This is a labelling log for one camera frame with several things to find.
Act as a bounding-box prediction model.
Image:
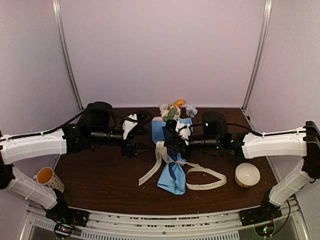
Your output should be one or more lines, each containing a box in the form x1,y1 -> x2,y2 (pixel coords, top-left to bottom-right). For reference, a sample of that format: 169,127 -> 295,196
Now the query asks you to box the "front aluminium rail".
24,197 -> 308,240

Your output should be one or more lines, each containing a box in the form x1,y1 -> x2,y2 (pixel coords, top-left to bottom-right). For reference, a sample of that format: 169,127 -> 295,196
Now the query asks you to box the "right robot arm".
164,111 -> 320,221

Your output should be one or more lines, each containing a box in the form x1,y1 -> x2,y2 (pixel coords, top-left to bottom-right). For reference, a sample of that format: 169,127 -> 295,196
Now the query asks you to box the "round white bowl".
234,162 -> 261,188

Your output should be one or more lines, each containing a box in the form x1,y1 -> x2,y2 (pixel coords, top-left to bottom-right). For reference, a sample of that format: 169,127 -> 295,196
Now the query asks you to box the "patterned cup orange inside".
32,167 -> 65,193

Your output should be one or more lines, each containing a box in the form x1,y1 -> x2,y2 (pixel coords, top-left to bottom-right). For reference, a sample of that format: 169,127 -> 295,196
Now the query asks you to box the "blue wrapping paper sheet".
151,117 -> 186,195

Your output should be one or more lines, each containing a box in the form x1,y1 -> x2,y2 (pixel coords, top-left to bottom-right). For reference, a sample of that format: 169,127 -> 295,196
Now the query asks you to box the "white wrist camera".
122,113 -> 138,140
165,118 -> 193,146

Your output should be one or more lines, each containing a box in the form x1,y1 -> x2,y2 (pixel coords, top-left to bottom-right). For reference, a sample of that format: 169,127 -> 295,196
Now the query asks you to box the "right aluminium frame post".
241,0 -> 273,112

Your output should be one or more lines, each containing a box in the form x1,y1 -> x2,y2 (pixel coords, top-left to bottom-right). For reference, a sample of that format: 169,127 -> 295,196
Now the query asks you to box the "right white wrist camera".
165,118 -> 193,146

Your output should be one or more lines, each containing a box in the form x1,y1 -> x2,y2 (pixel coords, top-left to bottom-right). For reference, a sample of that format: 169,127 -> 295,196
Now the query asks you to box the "orange fake flower stem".
174,98 -> 186,110

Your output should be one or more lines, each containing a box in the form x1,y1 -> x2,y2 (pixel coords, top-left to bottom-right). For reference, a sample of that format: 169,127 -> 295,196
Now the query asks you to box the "cream rose fake flower stem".
159,103 -> 182,122

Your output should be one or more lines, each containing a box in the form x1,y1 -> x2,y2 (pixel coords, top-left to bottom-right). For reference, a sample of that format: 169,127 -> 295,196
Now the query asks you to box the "left aluminium frame post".
52,0 -> 84,111

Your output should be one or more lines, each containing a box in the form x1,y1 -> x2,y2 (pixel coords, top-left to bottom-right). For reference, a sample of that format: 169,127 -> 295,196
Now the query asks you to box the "beige printed ribbon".
138,141 -> 227,195

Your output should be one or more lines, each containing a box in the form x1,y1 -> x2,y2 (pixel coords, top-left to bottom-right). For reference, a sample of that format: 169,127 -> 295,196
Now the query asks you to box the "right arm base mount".
239,206 -> 283,227

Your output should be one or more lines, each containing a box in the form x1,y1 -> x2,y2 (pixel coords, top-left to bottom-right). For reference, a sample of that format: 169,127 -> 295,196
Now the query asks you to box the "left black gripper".
90,126 -> 154,158

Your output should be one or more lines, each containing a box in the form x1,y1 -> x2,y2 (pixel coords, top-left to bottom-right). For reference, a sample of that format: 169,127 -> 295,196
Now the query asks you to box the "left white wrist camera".
122,113 -> 138,140

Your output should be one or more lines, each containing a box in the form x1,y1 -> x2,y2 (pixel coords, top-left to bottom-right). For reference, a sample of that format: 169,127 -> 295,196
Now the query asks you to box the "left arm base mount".
45,208 -> 90,227

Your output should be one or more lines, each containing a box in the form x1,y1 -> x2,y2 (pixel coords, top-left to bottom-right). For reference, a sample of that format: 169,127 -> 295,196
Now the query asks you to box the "aluminium frame post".
52,0 -> 84,111
241,0 -> 273,112

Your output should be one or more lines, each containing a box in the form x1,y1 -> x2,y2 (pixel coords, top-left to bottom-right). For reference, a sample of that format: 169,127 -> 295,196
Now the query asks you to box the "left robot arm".
0,101 -> 152,222

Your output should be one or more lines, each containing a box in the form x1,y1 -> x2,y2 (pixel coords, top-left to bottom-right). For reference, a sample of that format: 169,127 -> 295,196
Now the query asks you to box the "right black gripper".
161,133 -> 221,161

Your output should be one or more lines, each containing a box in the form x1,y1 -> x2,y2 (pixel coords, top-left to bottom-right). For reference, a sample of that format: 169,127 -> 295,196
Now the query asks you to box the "light blue fake flower stem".
185,105 -> 198,118

